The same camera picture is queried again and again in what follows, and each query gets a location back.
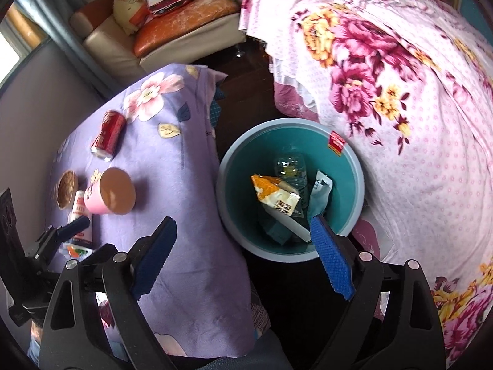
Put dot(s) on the light blue tissue pack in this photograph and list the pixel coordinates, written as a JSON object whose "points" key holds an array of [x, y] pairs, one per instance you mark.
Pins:
{"points": [[317, 196]]}

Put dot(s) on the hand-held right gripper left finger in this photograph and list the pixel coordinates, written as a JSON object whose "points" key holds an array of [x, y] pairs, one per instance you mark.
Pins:
{"points": [[154, 254]]}

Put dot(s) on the yellow snack bag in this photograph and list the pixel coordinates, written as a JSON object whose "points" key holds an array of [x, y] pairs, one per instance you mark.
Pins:
{"points": [[269, 189]]}

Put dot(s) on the yellow cartoon pillow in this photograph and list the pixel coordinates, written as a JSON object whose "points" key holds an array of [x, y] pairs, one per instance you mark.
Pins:
{"points": [[127, 7]]}

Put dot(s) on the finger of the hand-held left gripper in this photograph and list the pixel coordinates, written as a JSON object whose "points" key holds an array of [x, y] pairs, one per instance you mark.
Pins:
{"points": [[75, 227], [98, 254]]}

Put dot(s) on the brown round lid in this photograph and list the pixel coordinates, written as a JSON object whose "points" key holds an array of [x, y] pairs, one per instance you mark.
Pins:
{"points": [[67, 189]]}

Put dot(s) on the red drink can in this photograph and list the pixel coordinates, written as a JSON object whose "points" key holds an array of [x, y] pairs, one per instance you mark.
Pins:
{"points": [[109, 133]]}

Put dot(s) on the pink floral bed sheet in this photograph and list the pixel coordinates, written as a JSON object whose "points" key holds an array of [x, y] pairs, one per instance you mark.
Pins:
{"points": [[423, 142]]}

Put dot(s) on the clear plastic water bottle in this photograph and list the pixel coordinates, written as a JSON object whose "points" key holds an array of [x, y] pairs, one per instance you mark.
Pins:
{"points": [[289, 165]]}

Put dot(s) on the cream leather sofa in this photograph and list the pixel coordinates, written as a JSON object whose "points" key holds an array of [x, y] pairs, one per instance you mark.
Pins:
{"points": [[115, 46]]}

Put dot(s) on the blue plaid cloth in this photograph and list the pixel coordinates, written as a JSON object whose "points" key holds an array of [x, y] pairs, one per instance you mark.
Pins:
{"points": [[216, 108]]}

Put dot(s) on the teal plastic bin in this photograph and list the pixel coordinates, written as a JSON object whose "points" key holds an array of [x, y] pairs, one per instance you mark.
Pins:
{"points": [[246, 162]]}

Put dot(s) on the dark pink embroidered bedding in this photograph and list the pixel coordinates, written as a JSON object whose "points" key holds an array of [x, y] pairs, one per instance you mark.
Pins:
{"points": [[366, 235]]}

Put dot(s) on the grey curtain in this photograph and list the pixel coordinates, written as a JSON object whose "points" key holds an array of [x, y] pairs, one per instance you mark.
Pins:
{"points": [[57, 23]]}

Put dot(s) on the purple floral blanket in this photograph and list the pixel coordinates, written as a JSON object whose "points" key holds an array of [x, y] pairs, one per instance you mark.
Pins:
{"points": [[192, 200]]}

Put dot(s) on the white medicine box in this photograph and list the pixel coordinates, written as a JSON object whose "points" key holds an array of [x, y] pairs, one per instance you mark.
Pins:
{"points": [[292, 227]]}

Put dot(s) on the orange green packet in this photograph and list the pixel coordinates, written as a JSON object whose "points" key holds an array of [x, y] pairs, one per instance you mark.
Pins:
{"points": [[77, 252]]}

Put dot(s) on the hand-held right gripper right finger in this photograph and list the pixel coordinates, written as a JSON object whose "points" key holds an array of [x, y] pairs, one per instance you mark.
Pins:
{"points": [[331, 254]]}

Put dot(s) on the pink paper cup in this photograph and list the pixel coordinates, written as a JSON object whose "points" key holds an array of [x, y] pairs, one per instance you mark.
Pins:
{"points": [[115, 192]]}

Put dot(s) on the orange seat cushion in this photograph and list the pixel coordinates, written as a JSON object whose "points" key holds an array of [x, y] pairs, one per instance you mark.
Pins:
{"points": [[185, 19]]}

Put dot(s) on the small white bottle red label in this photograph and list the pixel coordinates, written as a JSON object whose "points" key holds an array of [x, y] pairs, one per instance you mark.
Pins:
{"points": [[79, 204]]}

